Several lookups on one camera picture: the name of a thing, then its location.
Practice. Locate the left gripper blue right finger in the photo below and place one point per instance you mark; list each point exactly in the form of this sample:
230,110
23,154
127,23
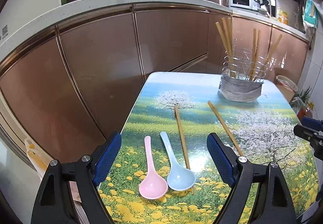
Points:
224,159

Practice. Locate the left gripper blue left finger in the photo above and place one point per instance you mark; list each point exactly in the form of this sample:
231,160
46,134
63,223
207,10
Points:
104,156

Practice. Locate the light blue soup spoon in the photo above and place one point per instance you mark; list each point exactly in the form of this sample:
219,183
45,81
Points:
179,178

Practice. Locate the pink ceramic soup spoon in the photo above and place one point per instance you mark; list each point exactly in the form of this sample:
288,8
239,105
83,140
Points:
153,186

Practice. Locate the cooking oil bottle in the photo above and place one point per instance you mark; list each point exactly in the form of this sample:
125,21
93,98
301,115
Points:
304,112

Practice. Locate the green onion bunch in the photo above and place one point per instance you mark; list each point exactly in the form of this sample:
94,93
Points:
301,99

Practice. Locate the beige trash bin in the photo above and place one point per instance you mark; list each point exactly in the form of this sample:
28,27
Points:
286,86

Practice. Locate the teal hanging package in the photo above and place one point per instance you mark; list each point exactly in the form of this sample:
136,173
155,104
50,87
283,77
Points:
310,15

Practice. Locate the yellow oil jug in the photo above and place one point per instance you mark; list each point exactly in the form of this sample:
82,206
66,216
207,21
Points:
283,17

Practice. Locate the white microwave oven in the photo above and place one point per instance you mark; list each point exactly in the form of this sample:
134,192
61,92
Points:
245,4

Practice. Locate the wire utensil holder basket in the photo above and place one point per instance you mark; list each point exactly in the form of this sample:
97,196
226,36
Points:
240,88

